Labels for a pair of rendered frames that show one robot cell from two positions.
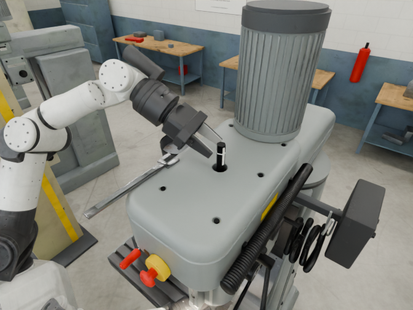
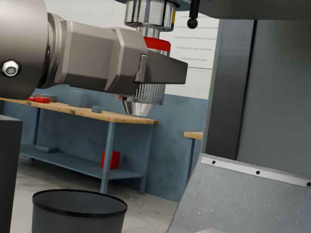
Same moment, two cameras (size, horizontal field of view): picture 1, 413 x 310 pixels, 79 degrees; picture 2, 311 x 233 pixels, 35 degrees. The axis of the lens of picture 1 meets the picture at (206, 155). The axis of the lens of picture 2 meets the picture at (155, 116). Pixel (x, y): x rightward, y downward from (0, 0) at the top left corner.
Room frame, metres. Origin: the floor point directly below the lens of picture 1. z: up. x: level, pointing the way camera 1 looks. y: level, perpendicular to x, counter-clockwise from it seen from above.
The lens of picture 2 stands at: (-0.01, -0.06, 1.22)
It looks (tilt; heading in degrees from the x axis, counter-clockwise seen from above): 3 degrees down; 1
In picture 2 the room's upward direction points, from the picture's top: 8 degrees clockwise
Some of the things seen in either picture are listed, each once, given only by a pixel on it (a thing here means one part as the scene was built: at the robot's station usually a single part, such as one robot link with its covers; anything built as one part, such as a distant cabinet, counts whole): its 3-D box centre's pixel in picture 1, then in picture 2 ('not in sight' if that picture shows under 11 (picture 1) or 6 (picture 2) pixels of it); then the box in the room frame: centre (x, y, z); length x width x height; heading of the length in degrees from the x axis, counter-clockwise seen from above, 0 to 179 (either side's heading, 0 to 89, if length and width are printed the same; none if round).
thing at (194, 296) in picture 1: (196, 290); not in sight; (0.38, 0.03, 1.45); 0.04 x 0.04 x 0.21; 53
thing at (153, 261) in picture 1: (157, 267); not in sight; (0.28, 0.11, 1.76); 0.06 x 0.02 x 0.06; 53
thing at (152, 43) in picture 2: not in sight; (146, 44); (0.46, -0.03, 1.26); 0.05 x 0.05 x 0.01
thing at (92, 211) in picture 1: (135, 182); not in sight; (0.41, 0.16, 1.89); 0.24 x 0.04 x 0.01; 141
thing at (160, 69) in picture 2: not in sight; (159, 69); (0.44, -0.05, 1.24); 0.06 x 0.02 x 0.03; 123
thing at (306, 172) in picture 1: (275, 213); not in sight; (0.40, -0.17, 1.79); 0.45 x 0.04 x 0.04; 143
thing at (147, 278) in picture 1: (149, 276); not in sight; (0.26, 0.12, 1.76); 0.04 x 0.03 x 0.04; 53
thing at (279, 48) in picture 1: (275, 73); not in sight; (0.66, -0.18, 2.05); 0.20 x 0.20 x 0.32
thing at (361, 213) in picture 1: (356, 223); not in sight; (0.50, -0.48, 1.62); 0.20 x 0.09 x 0.21; 143
